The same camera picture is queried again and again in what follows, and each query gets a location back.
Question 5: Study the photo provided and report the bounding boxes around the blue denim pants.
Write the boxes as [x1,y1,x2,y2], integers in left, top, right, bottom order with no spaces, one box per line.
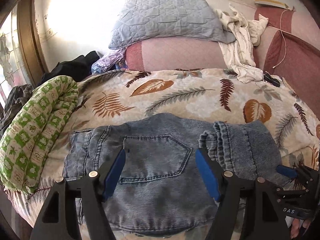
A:
[63,113,288,236]

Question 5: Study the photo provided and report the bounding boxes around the black clothing pile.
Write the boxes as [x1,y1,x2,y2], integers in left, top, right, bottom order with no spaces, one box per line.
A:
[38,51,100,86]

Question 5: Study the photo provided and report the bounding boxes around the right hand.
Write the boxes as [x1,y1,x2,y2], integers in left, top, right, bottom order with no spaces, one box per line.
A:
[290,218,311,239]

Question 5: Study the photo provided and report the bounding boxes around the green patterned folded quilt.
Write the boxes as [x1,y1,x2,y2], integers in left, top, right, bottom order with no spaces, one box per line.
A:
[1,75,79,194]

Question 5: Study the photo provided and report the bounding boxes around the leaf print fleece blanket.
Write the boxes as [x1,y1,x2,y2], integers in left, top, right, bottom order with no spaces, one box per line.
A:
[5,69,319,225]

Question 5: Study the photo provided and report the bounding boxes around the cream floral sheet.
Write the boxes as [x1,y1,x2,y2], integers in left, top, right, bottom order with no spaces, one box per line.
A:
[214,5,269,83]

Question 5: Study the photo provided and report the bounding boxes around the purple plastic bag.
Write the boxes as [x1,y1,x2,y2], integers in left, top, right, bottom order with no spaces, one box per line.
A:
[91,48,126,75]

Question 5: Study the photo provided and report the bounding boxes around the pink quilted bolster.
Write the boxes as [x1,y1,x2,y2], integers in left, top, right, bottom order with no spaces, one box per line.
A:
[125,37,227,72]

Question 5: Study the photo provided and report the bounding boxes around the grey quilted blanket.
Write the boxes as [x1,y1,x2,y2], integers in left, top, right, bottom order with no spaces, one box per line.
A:
[108,0,235,50]

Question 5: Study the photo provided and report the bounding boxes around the white charging cable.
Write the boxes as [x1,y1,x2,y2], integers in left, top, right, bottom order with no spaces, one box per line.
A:
[272,8,288,69]

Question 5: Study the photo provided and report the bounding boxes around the wooden window frame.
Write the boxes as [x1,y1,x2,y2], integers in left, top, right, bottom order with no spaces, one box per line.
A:
[17,0,48,86]

